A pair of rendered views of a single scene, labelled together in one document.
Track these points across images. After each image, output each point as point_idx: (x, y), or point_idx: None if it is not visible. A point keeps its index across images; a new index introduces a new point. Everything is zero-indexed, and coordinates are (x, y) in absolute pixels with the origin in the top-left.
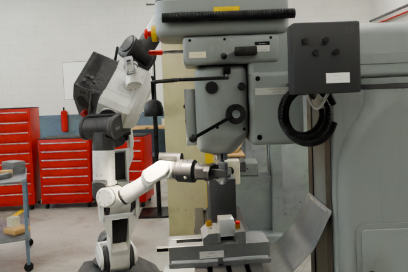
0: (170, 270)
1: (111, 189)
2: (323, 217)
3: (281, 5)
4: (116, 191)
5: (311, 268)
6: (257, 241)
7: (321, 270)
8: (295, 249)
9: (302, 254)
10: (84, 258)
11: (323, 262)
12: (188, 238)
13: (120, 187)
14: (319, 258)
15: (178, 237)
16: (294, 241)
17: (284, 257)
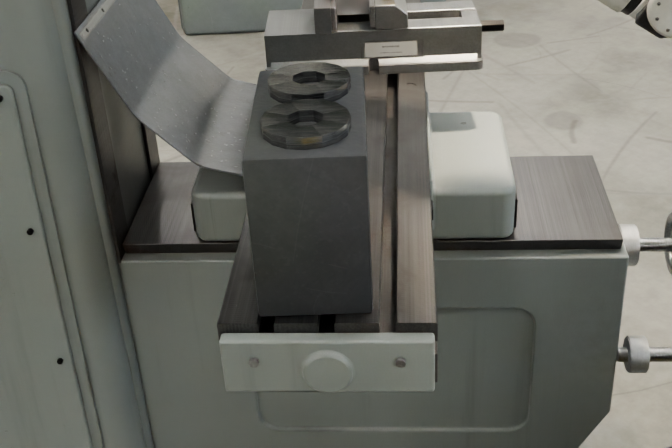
0: (490, 166)
1: None
2: None
3: None
4: None
5: (115, 223)
6: (291, 12)
7: (128, 159)
8: (193, 84)
9: (195, 62)
10: None
11: (128, 128)
12: (435, 19)
13: None
14: (120, 148)
15: (459, 21)
16: (178, 93)
17: (216, 110)
